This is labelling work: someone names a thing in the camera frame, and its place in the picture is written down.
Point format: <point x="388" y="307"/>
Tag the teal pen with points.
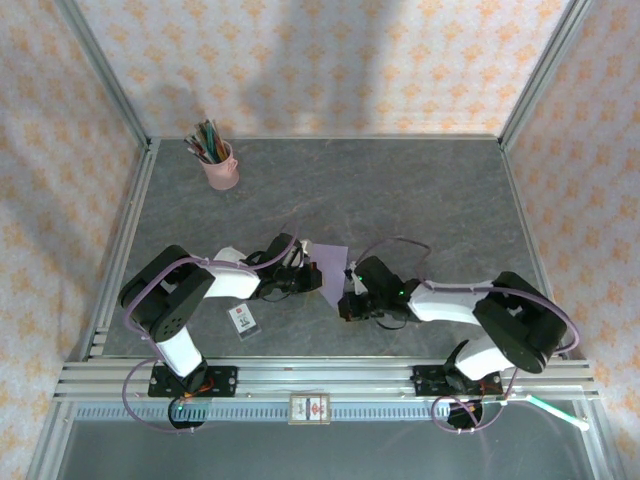
<point x="216" y="145"/>

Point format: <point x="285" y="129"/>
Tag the red pen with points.
<point x="197" y="148"/>

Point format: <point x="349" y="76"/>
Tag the aluminium table edge rail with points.
<point x="127" y="235"/>
<point x="325" y="137"/>
<point x="535" y="280"/>

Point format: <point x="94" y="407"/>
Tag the small box with red label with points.
<point x="310" y="410"/>

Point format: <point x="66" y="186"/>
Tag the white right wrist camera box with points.
<point x="359" y="287"/>

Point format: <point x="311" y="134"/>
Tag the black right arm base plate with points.
<point x="425" y="382"/>

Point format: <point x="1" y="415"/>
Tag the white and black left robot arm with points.
<point x="235" y="282"/>

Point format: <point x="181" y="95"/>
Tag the purple paper sheet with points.
<point x="332" y="272"/>

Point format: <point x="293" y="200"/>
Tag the green and white swab stick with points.
<point x="550" y="406"/>

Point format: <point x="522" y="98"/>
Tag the aluminium frame post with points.
<point x="100" y="70"/>
<point x="545" y="75"/>

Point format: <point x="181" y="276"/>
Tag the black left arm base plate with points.
<point x="225" y="380"/>

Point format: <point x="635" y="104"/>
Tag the pink pen cup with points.
<point x="222" y="175"/>

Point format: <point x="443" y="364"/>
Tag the badge card in clear holder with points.
<point x="244" y="322"/>

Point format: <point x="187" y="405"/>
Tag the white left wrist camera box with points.
<point x="304" y="250"/>

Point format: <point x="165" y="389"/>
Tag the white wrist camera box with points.
<point x="304" y="250"/>
<point x="359" y="287"/>

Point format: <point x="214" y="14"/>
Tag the wide aluminium base rail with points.
<point x="325" y="372"/>

